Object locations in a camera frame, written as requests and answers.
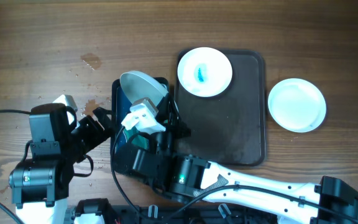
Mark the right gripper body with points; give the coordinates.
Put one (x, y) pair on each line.
(169, 123)

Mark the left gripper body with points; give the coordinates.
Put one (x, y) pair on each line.
(87, 135)

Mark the light blue plate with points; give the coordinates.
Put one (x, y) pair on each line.
(137, 85)

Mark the white plate top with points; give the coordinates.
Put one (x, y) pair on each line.
(204, 72)

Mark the white plate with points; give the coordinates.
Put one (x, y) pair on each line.
(204, 72)
(297, 105)

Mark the white plate bottom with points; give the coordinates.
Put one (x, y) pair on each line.
(297, 105)

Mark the green yellow sponge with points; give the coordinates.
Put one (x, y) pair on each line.
(137, 139)

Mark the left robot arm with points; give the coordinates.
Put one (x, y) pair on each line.
(40, 184)

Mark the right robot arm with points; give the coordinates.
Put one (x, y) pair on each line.
(189, 179)

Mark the black water basin tray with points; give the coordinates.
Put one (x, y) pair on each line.
(120, 124)

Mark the dark brown serving tray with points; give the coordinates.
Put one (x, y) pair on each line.
(228, 128)

